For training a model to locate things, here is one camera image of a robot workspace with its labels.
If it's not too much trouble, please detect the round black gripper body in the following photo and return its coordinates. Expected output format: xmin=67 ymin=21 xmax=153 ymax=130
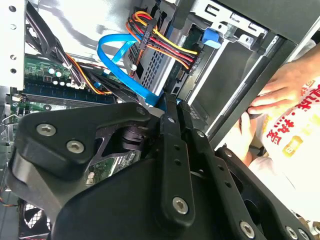
xmin=49 ymin=157 xmax=236 ymax=240

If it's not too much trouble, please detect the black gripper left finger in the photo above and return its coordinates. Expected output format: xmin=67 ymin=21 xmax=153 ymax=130
xmin=13 ymin=93 xmax=196 ymax=227

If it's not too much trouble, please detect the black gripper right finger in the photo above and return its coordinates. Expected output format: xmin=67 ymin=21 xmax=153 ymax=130
xmin=177 ymin=101 xmax=316 ymax=240

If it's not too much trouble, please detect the blue disk wire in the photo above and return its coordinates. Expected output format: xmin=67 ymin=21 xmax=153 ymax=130
xmin=96 ymin=33 xmax=166 ymax=109

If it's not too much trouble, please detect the coloured disk power wire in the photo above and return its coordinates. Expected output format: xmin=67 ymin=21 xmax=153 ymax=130
xmin=124 ymin=11 xmax=204 ymax=75

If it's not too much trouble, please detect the hard disk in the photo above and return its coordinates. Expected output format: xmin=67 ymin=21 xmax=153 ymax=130
xmin=162 ymin=23 xmax=227 ymax=121

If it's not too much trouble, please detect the person's left hand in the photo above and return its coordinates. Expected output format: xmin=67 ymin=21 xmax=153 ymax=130
xmin=225 ymin=112 xmax=267 ymax=167

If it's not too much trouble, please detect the person's right hand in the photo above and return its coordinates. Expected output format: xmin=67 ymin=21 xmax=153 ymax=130
xmin=249 ymin=60 xmax=310 ymax=115

